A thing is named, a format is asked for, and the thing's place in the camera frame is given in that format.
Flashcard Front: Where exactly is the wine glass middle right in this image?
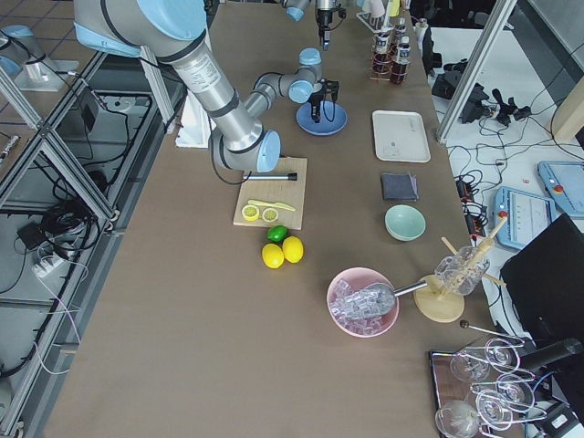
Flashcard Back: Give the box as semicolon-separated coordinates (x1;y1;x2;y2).
495;374;535;412

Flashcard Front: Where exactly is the blue teach pendant near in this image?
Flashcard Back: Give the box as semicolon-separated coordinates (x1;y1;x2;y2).
493;186;557;249

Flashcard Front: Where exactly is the lemon half left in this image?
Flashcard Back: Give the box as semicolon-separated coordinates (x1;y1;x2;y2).
241;204;260;222

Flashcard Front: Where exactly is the cream plastic tray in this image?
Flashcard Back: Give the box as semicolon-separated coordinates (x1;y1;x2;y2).
371;109;431;163

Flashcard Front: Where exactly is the dark syrup bottle front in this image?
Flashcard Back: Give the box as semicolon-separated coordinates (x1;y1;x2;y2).
390;36;411;85

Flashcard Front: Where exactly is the wine glass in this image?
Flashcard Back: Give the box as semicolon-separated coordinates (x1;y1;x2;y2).
434;400;480;438
485;338;520;373
450;352;490;383
495;374;535;412

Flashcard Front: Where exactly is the pink bowl with ice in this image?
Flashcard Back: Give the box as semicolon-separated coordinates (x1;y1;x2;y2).
327;267;400;338

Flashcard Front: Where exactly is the whole lemon left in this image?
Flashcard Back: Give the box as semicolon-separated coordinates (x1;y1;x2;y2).
261;243;285;269

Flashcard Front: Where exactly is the wine glass upper right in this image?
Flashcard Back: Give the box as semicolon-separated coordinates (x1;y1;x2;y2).
485;338;520;373

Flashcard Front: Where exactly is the lemon half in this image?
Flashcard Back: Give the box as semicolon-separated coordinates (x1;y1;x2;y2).
261;207;279;224
241;204;260;222

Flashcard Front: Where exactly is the blue teach pendant far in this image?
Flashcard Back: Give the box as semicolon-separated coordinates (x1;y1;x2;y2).
537;161;584;219

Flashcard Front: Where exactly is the metal ice scoop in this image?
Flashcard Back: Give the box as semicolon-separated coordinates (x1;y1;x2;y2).
360;280;427;318

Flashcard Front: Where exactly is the wooden cutting board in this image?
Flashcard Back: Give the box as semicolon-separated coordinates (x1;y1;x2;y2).
233;158;308;230

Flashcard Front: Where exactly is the whole lemon right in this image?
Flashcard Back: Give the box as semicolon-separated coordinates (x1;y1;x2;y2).
282;235;304;264

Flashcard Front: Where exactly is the wine glass front left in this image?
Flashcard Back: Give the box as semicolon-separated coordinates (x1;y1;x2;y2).
434;400;480;438

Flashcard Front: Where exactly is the aluminium frame post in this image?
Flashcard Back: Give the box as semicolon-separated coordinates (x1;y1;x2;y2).
436;0;516;145

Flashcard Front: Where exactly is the dark syrup bottle rear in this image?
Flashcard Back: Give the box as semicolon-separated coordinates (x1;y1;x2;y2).
393;17;406;45

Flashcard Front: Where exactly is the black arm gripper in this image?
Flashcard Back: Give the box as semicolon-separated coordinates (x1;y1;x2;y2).
315;0;347;50

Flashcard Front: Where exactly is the black orange power strip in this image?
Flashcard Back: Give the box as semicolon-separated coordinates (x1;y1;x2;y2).
455;177;486;238

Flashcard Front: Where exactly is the blue teach pendant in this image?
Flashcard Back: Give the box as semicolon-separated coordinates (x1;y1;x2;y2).
493;186;557;249
537;161;584;219

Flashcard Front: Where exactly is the folded grey cloth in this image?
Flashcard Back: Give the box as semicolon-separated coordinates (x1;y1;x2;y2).
381;172;419;202

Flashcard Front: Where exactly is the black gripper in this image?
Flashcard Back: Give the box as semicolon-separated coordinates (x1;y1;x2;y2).
308;79;339;122

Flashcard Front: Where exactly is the clear glass mug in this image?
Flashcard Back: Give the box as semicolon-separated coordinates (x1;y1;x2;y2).
434;246;490;296

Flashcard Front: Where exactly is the copper bottle rack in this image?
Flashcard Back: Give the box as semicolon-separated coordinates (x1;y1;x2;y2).
370;26;411;85

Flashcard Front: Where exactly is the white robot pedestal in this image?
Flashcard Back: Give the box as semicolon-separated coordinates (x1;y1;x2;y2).
175;90;215;149

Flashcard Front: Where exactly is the dark syrup bottle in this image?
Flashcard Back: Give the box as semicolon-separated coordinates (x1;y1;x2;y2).
390;36;411;85
393;17;406;45
371;26;392;78

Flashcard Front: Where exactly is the wooden mug tree stand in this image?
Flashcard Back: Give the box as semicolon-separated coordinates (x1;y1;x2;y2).
414;216;506;323

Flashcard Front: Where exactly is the lemon half right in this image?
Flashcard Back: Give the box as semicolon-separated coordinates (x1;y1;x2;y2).
261;207;279;224

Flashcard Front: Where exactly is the wire glass rack tray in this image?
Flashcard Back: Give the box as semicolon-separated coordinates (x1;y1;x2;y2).
429;336;548;437

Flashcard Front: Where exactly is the dark syrup bottle left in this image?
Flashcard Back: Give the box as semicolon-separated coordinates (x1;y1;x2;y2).
371;26;392;78

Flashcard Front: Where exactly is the blue plate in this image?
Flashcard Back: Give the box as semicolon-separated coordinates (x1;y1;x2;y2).
296;100;348;136

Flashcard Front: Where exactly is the green lime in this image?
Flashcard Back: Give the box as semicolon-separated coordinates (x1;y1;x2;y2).
266;224;288;243

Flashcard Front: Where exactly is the wine glass upper left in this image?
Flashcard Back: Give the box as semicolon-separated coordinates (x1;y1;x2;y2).
450;352;490;383

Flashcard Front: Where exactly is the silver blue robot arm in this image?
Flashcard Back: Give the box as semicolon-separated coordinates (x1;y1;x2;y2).
280;1;347;123
74;1;325;172

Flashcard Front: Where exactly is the whole lemon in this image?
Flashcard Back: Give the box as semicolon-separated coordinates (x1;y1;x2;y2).
282;235;304;264
261;243;285;269

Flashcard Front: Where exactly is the black monitor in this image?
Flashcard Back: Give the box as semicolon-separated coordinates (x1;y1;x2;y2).
501;214;583;342

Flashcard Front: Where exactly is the mint green bowl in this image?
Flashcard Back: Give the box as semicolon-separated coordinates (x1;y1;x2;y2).
384;204;426;242

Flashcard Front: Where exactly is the silver black knife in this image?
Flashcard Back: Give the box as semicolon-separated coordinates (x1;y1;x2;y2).
246;172;298;181

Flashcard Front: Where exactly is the yellow plastic knife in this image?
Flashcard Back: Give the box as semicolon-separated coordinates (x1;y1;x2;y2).
247;199;296;212

